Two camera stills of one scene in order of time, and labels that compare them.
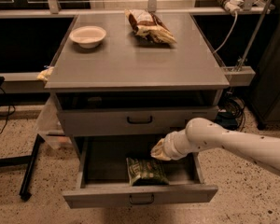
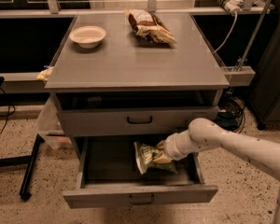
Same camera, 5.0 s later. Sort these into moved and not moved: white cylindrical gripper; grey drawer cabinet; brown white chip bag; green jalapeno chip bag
Moved: green jalapeno chip bag
Not moved: white cylindrical gripper; grey drawer cabinet; brown white chip bag
